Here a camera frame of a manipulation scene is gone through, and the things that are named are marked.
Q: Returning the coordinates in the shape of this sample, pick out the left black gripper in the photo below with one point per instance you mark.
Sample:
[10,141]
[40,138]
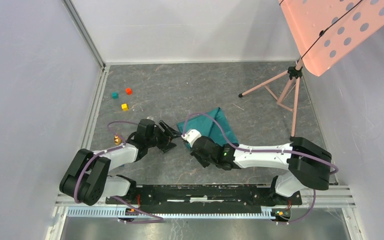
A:
[169,131]

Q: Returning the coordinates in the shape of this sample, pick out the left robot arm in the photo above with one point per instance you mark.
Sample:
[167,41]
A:
[88,178]

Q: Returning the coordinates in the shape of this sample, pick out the teal cloth napkin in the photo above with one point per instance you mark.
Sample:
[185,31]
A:
[208,128]

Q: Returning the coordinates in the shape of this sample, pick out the pink tripod stand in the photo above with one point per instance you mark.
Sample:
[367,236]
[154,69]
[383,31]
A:
[294,78]

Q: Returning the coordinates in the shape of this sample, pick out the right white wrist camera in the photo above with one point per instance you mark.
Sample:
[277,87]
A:
[191,136]

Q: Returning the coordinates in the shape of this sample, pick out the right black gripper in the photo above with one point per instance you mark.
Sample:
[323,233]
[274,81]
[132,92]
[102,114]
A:
[204,164]

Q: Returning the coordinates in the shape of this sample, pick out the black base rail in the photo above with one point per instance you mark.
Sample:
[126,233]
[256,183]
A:
[207,198]

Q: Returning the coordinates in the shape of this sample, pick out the gold spoon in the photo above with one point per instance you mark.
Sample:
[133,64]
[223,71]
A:
[117,140]

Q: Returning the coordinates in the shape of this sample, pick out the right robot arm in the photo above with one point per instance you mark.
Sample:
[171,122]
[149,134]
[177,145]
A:
[306,164]

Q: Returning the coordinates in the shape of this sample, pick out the orange cube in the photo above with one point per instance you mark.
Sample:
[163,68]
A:
[128,91]

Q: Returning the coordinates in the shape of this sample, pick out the teal cube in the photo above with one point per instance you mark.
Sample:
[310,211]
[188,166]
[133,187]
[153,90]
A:
[115,95]

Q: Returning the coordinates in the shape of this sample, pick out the pink perforated panel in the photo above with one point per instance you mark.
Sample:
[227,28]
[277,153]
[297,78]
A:
[327,30]

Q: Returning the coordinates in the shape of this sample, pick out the yellow cube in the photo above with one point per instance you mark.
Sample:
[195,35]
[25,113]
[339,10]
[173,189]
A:
[124,107]

